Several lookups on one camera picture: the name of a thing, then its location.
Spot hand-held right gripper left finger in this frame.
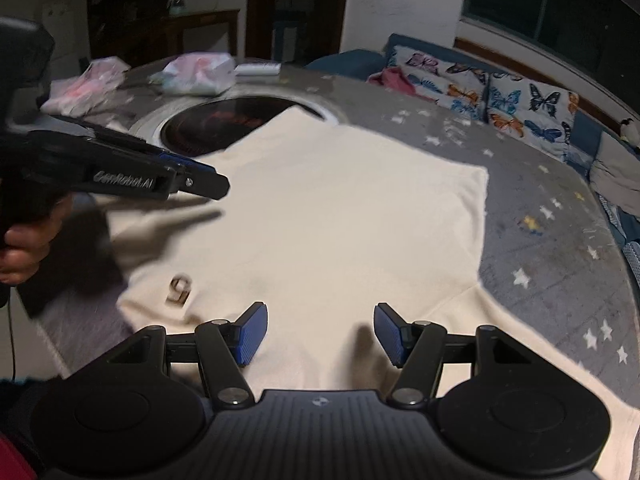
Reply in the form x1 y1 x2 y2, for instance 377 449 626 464
106 302 269 407

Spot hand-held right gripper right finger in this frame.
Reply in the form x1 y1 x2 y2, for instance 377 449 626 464
373 302 532 408

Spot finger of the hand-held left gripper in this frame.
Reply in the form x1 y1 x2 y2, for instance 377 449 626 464
50 114 207 170
167 159 231 202

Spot cream shirt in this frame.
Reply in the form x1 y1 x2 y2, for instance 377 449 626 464
37 107 640 480

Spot bagged pink white clothes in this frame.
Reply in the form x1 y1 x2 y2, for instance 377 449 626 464
149 52 237 97
41 56 132 117

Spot person's left hand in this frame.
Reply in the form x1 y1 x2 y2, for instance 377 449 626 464
0 194 73 287

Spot round black built-in hob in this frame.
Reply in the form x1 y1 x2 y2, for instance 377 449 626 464
159 97 327 154

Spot dark wooden cabinet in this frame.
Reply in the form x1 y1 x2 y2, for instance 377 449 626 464
86 0 185 63

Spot flat white box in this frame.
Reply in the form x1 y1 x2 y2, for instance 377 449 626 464
234 62 282 77

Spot wooden side table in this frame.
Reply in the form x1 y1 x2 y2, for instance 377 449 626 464
161 8 242 59

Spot blue sofa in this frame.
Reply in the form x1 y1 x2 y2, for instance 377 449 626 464
304 33 640 311

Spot pink cloth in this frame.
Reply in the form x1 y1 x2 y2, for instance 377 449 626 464
366 66 420 99

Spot butterfly print pillow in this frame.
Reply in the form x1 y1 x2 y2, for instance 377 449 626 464
386 44 491 122
486 71 582 162

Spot person's red clothing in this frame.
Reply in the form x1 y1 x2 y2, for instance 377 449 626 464
0 429 37 480

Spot white cloth on sofa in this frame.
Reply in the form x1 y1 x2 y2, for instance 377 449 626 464
589 131 640 217

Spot dark window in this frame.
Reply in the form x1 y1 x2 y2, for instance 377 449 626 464
459 0 640 92

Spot thin black cable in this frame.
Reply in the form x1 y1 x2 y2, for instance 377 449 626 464
6 284 18 382

